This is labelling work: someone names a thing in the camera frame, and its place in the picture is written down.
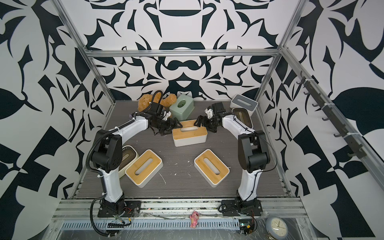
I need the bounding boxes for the white bamboo tissue box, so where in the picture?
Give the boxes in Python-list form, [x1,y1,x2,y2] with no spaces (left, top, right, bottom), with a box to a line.
[172,120,208,147]
[125,150,164,188]
[194,149,230,188]

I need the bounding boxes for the green tissue box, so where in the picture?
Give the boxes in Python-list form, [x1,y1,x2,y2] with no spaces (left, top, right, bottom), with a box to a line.
[170,95,195,121]

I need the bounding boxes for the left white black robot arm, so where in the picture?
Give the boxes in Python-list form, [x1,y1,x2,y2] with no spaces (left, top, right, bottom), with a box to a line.
[86,90,182,204]

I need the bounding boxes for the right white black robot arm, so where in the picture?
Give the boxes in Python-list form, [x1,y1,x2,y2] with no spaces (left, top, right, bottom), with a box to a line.
[194,114,270,202]

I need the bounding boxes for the cream dark-lid tissue box right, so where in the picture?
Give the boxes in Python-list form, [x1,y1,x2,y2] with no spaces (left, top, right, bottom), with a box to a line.
[232,108,253,129]

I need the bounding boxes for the cream dark-lid tissue box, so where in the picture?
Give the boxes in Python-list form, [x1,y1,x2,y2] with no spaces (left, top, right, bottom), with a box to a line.
[232,108,253,129]
[119,145,139,178]

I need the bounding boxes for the grey lid white tissue box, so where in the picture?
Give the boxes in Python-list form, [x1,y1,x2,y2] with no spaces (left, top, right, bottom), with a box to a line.
[230,94,259,117]

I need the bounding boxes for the cream dark-lid tissue box left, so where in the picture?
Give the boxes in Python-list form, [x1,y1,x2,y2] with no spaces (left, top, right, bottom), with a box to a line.
[119,145,139,178]

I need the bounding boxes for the brown teddy bear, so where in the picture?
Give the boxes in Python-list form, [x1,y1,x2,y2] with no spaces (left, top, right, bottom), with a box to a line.
[138,93,177,112]

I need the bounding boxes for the pink toy figure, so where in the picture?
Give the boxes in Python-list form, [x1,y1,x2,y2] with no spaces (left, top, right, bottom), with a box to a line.
[189,211,200,229]

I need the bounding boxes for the small green circuit board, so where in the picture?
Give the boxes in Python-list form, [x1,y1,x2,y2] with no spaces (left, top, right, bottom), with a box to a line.
[239,220,256,235]

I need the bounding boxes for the round white clock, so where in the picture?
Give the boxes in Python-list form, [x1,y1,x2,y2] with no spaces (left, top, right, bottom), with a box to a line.
[265,217,289,240]

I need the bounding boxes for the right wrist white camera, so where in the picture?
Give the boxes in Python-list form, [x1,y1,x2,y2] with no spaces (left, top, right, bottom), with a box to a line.
[205,107,214,119]

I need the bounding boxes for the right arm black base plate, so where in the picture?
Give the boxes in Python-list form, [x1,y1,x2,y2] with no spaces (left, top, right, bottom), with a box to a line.
[218,198,263,217]

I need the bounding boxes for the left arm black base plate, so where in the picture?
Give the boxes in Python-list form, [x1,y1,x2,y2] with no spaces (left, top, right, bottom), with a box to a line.
[97,200,142,218]

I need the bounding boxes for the aluminium frame rail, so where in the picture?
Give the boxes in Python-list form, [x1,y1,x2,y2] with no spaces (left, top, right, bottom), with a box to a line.
[86,49,279,58]

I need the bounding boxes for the grey wall hook rail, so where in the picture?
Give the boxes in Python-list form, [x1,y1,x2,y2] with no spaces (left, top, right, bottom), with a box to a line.
[298,76,367,159]

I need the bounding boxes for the grey slotted cable duct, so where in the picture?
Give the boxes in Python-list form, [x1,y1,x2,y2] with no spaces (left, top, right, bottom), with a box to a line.
[59,218,241,231]

